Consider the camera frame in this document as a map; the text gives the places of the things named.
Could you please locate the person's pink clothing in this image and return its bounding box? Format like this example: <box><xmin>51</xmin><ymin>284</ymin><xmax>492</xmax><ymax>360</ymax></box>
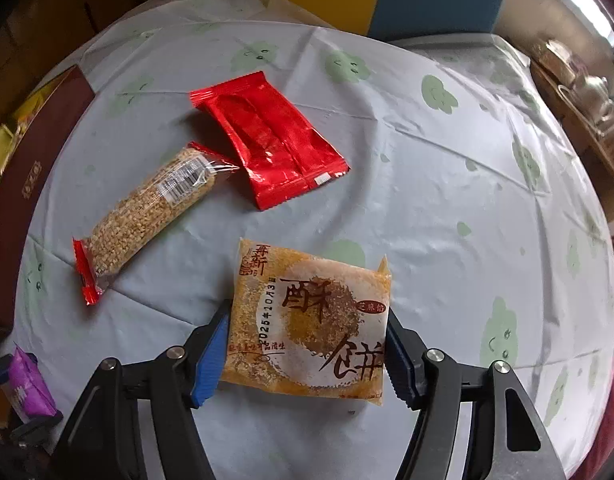
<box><xmin>570</xmin><ymin>355</ymin><xmax>614</xmax><ymax>480</ymax></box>

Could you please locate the purple snack packet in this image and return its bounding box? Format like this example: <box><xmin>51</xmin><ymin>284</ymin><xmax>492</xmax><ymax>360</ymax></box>
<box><xmin>8</xmin><ymin>345</ymin><xmax>64</xmax><ymax>421</ymax></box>

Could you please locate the box of small items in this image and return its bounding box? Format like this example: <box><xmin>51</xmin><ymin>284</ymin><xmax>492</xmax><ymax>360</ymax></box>
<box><xmin>537</xmin><ymin>40</ymin><xmax>588</xmax><ymax>86</ymax></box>

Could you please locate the white green print tablecloth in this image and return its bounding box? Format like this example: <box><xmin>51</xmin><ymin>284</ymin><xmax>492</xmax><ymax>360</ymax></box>
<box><xmin>9</xmin><ymin>0</ymin><xmax>614</xmax><ymax>480</ymax></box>

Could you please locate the red foil snack packet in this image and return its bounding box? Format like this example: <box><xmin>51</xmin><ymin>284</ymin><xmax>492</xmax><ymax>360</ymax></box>
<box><xmin>189</xmin><ymin>71</ymin><xmax>350</xmax><ymax>212</ymax></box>

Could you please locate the orange sesame cake packet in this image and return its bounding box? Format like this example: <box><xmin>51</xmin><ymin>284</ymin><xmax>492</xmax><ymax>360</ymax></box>
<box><xmin>221</xmin><ymin>238</ymin><xmax>392</xmax><ymax>402</ymax></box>

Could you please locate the wooden side table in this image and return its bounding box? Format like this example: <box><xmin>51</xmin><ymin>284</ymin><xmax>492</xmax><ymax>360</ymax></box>
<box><xmin>530</xmin><ymin>35</ymin><xmax>614</xmax><ymax>181</ymax></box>

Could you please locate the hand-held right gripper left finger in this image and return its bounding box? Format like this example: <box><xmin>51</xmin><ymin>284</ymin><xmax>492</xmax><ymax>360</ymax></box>
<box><xmin>49</xmin><ymin>302</ymin><xmax>234</xmax><ymax>480</ymax></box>

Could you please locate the gold lined gift box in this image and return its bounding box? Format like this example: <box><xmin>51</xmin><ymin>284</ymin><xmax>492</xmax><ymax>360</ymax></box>
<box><xmin>0</xmin><ymin>65</ymin><xmax>98</xmax><ymax>328</ymax></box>

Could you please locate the clear peanut bar packet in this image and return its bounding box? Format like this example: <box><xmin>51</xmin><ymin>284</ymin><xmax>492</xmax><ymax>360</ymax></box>
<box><xmin>72</xmin><ymin>141</ymin><xmax>240</xmax><ymax>307</ymax></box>

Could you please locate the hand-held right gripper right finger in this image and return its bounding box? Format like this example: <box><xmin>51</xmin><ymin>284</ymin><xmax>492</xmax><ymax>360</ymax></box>
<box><xmin>384</xmin><ymin>310</ymin><xmax>563</xmax><ymax>480</ymax></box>

